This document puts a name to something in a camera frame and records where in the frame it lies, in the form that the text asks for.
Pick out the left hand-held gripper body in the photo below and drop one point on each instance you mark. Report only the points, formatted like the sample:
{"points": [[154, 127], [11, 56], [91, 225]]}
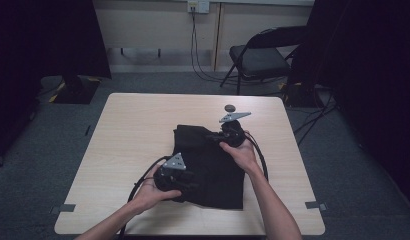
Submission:
{"points": [[173, 178]]}

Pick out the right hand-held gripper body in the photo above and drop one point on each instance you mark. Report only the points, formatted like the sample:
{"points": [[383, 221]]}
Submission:
{"points": [[233, 133]]}

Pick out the black pants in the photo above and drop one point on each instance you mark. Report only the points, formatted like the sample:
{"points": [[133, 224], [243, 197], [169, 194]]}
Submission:
{"points": [[216, 180]]}

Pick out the person's right hand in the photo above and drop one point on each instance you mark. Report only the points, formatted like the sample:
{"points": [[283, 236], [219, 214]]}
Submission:
{"points": [[243, 156]]}

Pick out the person's left hand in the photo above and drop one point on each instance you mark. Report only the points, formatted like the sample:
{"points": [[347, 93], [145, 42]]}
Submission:
{"points": [[149, 195]]}

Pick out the grey round table grommet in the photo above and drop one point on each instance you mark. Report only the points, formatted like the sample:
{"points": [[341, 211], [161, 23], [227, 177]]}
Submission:
{"points": [[230, 108]]}

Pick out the black folding chair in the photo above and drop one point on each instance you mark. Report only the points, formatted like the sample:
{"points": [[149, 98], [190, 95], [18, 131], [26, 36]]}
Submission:
{"points": [[259, 60]]}

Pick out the small black floor strip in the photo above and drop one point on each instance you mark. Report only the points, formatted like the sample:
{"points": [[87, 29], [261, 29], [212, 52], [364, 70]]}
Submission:
{"points": [[88, 130]]}

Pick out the grey tape strip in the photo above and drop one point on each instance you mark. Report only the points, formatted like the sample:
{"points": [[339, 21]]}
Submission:
{"points": [[315, 205], [63, 208]]}

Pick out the black curtain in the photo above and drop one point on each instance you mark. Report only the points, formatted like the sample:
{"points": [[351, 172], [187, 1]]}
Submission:
{"points": [[369, 83], [43, 50]]}

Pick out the black stand base plate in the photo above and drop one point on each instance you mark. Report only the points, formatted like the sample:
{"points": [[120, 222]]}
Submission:
{"points": [[301, 96], [76, 91]]}

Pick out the white wall socket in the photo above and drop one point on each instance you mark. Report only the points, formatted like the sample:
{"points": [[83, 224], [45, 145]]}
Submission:
{"points": [[198, 6]]}

